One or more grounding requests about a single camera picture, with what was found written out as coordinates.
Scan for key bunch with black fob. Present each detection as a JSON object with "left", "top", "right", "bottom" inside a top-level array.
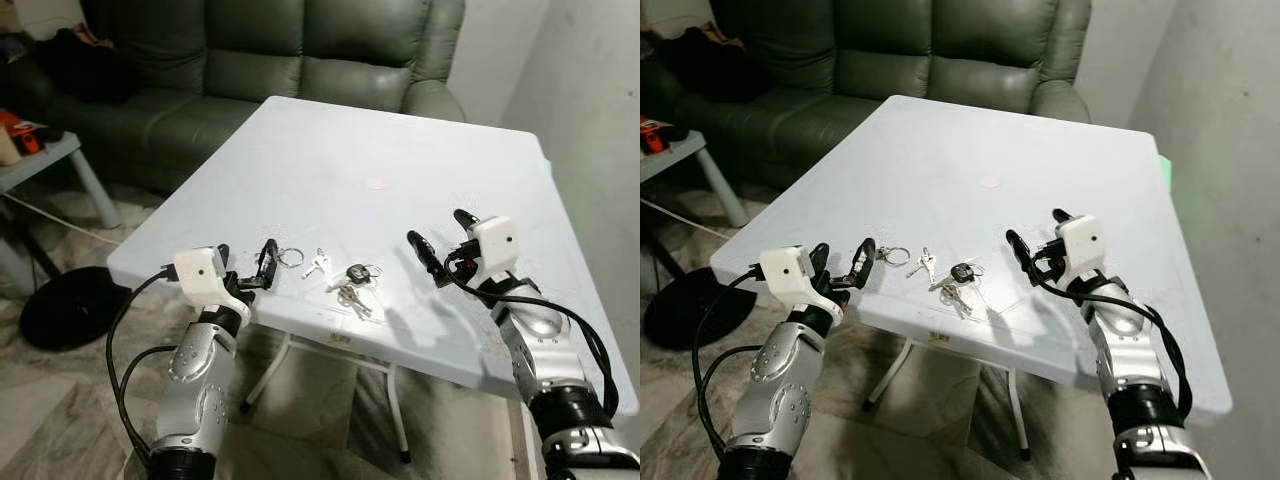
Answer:
[
  {"left": 927, "top": 261, "right": 987, "bottom": 320},
  {"left": 324, "top": 262, "right": 384, "bottom": 322}
]

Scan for grey-green leather sofa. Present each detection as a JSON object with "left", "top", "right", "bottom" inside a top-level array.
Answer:
[
  {"left": 0, "top": 0, "right": 467, "bottom": 197},
  {"left": 640, "top": 0, "right": 1092, "bottom": 193}
]

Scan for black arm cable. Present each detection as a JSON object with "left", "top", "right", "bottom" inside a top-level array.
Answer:
[
  {"left": 104, "top": 266, "right": 187, "bottom": 471},
  {"left": 445, "top": 262, "right": 622, "bottom": 418},
  {"left": 1034, "top": 268, "right": 1194, "bottom": 423},
  {"left": 691, "top": 264, "right": 773, "bottom": 463}
]

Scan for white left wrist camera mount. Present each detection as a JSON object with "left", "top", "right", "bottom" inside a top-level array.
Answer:
[
  {"left": 172, "top": 246, "right": 253, "bottom": 313},
  {"left": 758, "top": 246, "right": 837, "bottom": 313}
]

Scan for grey side table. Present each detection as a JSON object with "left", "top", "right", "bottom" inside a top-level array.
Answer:
[
  {"left": 640, "top": 128, "right": 750, "bottom": 230},
  {"left": 0, "top": 128, "right": 123, "bottom": 297}
]

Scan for black bag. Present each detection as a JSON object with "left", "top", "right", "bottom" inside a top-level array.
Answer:
[
  {"left": 34, "top": 27, "right": 137, "bottom": 107},
  {"left": 654, "top": 27, "right": 762, "bottom": 102}
]

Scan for white floor cable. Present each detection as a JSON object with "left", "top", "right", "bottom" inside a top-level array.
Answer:
[
  {"left": 0, "top": 189, "right": 122, "bottom": 247},
  {"left": 640, "top": 196, "right": 714, "bottom": 242}
]

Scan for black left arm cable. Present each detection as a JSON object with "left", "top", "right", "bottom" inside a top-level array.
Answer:
[
  {"left": 691, "top": 264, "right": 773, "bottom": 463},
  {"left": 104, "top": 266, "right": 187, "bottom": 471}
]

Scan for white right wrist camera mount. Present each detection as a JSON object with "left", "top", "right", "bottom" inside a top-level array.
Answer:
[
  {"left": 464, "top": 215, "right": 522, "bottom": 289},
  {"left": 1054, "top": 215, "right": 1110, "bottom": 293}
]

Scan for orange and black tool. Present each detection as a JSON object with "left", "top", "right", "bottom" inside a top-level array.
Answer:
[
  {"left": 640, "top": 117, "right": 674, "bottom": 157},
  {"left": 0, "top": 108, "right": 47, "bottom": 157}
]

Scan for white metal table legs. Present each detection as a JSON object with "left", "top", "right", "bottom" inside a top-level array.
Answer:
[
  {"left": 239, "top": 333, "right": 412, "bottom": 464},
  {"left": 864, "top": 338, "right": 1032, "bottom": 462}
]

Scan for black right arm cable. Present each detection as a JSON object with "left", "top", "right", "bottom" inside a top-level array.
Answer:
[
  {"left": 445, "top": 262, "right": 622, "bottom": 418},
  {"left": 1034, "top": 268, "right": 1194, "bottom": 423}
]

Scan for silver keys on ring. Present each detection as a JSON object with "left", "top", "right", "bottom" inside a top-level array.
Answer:
[
  {"left": 278, "top": 245, "right": 332, "bottom": 280},
  {"left": 877, "top": 245, "right": 940, "bottom": 282}
]

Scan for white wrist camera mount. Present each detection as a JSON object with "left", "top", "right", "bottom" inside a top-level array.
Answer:
[
  {"left": 1054, "top": 215, "right": 1110, "bottom": 293},
  {"left": 172, "top": 246, "right": 253, "bottom": 313},
  {"left": 758, "top": 246, "right": 837, "bottom": 313},
  {"left": 464, "top": 215, "right": 522, "bottom": 289}
]

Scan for white plastic folding table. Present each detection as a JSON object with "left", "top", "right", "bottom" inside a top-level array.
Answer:
[
  {"left": 106, "top": 95, "right": 641, "bottom": 417},
  {"left": 709, "top": 94, "right": 1234, "bottom": 428}
]

